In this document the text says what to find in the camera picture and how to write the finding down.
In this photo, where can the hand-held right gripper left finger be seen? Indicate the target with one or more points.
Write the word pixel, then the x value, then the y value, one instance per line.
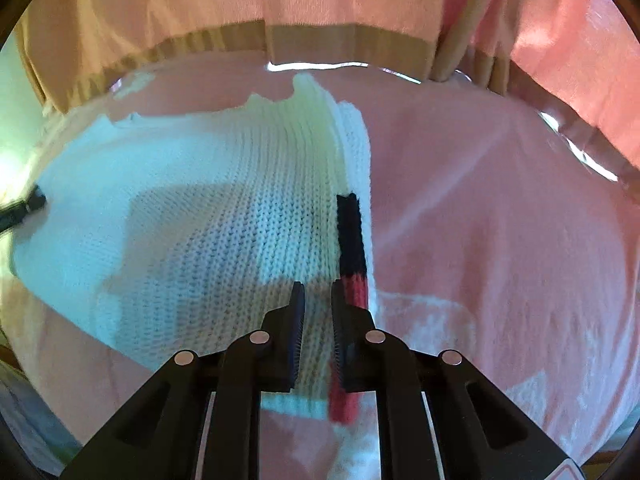
pixel 297 325

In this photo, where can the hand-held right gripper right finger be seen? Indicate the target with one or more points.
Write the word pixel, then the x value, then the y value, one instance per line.
pixel 337 330

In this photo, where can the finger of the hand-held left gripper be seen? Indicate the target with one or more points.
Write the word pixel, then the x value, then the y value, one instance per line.
pixel 27 205

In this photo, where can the white red black knit sweater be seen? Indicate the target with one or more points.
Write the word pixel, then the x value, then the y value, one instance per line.
pixel 200 220

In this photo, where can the pink patterned bed sheet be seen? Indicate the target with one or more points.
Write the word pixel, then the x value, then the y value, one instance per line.
pixel 475 210

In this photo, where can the tan curtain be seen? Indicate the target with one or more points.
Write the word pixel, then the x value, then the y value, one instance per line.
pixel 125 10

